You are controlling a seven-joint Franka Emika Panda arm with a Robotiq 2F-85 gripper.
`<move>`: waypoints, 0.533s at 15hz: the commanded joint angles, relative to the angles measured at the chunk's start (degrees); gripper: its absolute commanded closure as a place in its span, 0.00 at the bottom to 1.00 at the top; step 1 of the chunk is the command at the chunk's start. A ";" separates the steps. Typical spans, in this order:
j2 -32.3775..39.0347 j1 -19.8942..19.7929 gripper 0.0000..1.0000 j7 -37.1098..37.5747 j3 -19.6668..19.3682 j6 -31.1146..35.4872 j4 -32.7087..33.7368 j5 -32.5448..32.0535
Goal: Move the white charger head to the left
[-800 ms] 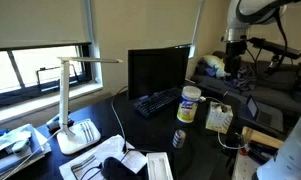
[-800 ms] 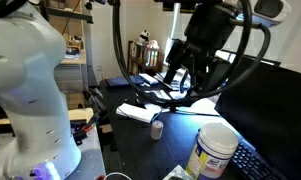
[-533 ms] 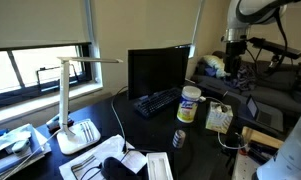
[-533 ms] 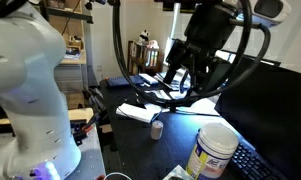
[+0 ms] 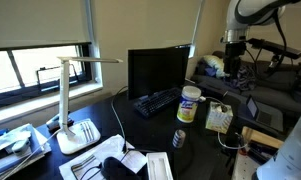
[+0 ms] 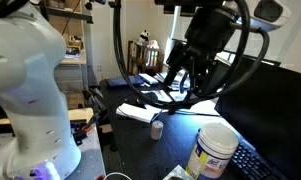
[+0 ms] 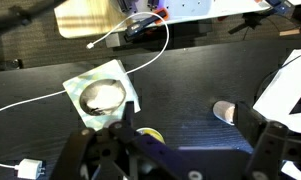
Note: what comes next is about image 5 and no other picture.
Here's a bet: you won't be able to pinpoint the pale yellow pillow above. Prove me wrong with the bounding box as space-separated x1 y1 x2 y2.
202 54 230 78

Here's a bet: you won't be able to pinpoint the black keyboard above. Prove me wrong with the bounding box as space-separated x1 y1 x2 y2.
133 87 183 119

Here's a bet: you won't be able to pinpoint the grey monitor cable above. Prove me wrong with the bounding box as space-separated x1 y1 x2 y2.
110 85 129 154

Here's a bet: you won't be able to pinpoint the small white gadget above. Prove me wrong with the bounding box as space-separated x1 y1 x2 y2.
11 138 33 156

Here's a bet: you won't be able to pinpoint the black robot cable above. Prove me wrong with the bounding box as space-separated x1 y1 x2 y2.
271 8 289 73

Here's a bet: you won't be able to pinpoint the wide beige roller blind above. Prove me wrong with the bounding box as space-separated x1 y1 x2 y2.
0 0 92 50

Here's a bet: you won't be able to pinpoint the white paper sheets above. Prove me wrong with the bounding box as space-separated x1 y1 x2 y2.
58 133 148 180

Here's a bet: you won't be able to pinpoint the white rectangular case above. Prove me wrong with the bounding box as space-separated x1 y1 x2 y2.
145 151 174 180

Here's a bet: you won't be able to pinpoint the stack of books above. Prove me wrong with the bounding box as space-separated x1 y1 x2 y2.
0 123 53 180

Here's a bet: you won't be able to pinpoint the open grey laptop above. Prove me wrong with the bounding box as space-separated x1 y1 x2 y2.
245 94 284 133

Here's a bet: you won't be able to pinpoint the black frame outside window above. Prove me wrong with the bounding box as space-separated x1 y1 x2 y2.
35 64 80 93

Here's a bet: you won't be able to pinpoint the dark window frame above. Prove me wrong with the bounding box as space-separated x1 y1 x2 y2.
0 41 103 111

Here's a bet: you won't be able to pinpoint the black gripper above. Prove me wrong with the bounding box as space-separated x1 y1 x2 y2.
223 41 247 79

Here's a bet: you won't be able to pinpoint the white perforated board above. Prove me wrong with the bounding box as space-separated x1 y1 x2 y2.
231 152 268 180

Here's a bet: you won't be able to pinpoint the yellow patterned tissue box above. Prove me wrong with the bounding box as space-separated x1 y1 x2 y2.
204 100 234 135

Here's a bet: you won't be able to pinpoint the white desk lamp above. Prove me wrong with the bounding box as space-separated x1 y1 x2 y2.
55 55 124 156

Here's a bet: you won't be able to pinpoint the white lamp cord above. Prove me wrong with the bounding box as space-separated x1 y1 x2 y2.
3 129 63 180

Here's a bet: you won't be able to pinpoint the Lysol wipes canister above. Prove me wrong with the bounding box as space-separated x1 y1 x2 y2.
176 85 202 124

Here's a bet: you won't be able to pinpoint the black rounded pouch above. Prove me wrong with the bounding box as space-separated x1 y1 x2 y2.
100 156 143 180

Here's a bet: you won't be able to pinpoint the dark grey sofa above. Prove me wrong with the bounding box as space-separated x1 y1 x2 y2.
189 49 301 116

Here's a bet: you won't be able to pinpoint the grey wire glasses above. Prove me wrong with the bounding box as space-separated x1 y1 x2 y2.
70 154 103 180

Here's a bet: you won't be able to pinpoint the white charger cable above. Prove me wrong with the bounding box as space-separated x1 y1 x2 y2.
203 96 248 150

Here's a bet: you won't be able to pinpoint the small striped cylinder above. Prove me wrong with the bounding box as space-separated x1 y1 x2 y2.
171 129 187 149

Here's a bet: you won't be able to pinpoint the black tools bundle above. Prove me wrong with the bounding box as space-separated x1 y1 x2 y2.
247 139 279 164

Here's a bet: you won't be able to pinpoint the light wooden board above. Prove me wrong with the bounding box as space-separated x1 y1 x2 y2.
241 125 285 150

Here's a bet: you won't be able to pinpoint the grey and red stapler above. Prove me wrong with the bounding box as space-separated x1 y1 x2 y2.
45 111 75 132

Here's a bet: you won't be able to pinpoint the black computer monitor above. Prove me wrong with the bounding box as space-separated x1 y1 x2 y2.
127 44 192 102

